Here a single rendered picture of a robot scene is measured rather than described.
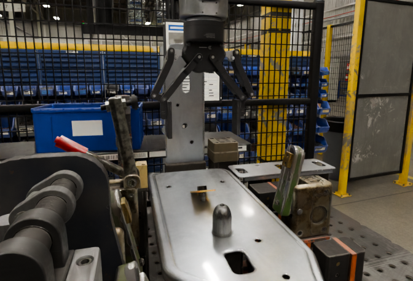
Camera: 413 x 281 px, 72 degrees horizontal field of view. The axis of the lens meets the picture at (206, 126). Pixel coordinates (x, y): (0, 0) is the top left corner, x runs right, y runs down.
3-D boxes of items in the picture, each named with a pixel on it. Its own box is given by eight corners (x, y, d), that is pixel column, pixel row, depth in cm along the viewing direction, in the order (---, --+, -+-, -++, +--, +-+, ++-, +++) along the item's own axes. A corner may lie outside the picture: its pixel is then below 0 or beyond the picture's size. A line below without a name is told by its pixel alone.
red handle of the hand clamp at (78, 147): (139, 178, 53) (56, 136, 48) (133, 188, 53) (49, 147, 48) (138, 171, 57) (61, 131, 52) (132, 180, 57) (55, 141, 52)
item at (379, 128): (341, 198, 296) (359, -8, 261) (331, 192, 309) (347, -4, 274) (412, 185, 330) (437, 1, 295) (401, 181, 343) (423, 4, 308)
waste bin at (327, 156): (371, 181, 345) (378, 121, 332) (338, 186, 328) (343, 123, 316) (339, 168, 392) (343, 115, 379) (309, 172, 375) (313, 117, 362)
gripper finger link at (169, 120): (171, 101, 52) (167, 101, 52) (172, 138, 54) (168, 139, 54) (169, 100, 55) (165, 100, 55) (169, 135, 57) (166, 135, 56)
